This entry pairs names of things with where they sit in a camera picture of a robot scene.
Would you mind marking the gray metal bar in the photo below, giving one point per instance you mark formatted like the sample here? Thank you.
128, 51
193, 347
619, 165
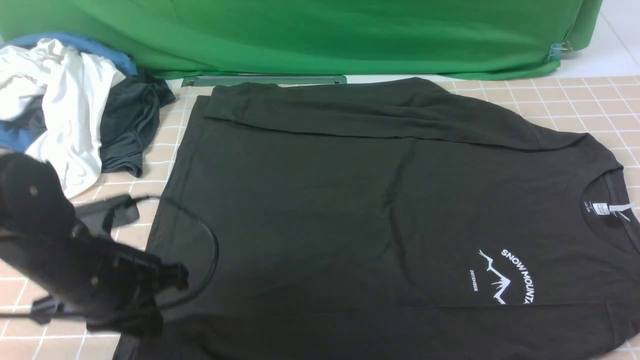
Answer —
265, 80

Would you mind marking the dark teal shirt in pile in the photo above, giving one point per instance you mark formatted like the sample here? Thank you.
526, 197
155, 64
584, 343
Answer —
129, 123

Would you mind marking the blue binder clip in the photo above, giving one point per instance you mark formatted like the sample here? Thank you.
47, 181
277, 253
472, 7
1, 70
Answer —
559, 50

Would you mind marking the blue shirt in pile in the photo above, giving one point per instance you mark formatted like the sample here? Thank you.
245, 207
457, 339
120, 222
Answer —
95, 47

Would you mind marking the green backdrop cloth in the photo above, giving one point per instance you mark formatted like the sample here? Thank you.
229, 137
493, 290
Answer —
463, 39

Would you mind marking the beige grid tablecloth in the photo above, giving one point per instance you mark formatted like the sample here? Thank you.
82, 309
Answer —
605, 106

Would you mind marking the white shirt in pile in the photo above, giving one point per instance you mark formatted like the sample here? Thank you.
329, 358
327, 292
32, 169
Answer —
74, 87

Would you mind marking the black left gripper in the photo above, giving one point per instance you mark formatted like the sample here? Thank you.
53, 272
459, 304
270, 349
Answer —
88, 277

